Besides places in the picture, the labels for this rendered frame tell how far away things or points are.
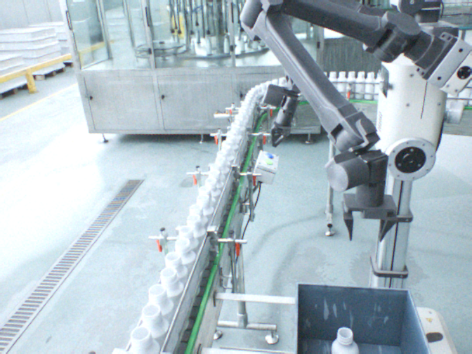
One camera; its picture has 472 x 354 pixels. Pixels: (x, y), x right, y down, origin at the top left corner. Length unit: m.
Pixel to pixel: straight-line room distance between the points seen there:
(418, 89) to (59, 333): 2.22
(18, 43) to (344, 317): 9.54
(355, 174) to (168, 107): 4.19
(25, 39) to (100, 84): 5.15
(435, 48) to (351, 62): 5.33
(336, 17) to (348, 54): 5.39
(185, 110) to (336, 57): 2.63
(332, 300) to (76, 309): 1.86
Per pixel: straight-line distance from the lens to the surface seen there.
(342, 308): 1.31
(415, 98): 1.40
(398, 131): 1.44
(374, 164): 0.86
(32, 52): 10.13
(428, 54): 1.22
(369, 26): 1.15
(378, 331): 1.38
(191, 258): 1.07
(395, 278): 1.79
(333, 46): 6.47
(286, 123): 1.52
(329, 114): 0.90
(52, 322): 2.79
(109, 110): 5.19
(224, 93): 4.70
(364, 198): 0.90
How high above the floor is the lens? 1.76
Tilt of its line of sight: 25 degrees down
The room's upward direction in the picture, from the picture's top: 4 degrees counter-clockwise
